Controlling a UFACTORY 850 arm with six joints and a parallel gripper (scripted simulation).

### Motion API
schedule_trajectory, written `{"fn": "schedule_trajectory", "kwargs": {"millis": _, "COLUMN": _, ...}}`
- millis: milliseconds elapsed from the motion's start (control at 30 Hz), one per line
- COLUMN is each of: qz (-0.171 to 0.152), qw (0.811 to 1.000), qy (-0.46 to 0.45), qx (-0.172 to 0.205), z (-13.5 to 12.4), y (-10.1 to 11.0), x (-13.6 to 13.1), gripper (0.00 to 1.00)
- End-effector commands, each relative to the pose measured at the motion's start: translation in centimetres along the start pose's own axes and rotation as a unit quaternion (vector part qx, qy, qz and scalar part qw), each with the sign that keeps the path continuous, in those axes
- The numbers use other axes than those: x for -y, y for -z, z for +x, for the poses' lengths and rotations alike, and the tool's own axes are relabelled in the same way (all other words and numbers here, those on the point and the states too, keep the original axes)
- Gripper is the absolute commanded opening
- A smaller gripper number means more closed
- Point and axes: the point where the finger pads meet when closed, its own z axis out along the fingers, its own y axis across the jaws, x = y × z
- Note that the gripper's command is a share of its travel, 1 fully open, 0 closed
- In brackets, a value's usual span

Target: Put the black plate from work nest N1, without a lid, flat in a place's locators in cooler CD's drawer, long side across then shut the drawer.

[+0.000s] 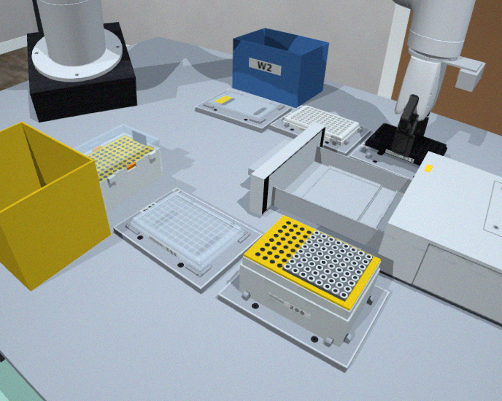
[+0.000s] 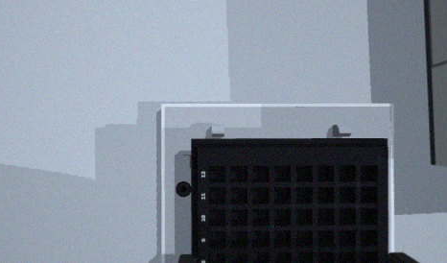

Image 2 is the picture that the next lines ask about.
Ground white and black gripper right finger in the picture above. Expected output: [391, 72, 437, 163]
[388, 252, 419, 263]

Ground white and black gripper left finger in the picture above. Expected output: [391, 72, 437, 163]
[178, 254, 198, 263]

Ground black multiwell plate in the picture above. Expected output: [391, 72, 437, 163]
[191, 138, 388, 263]

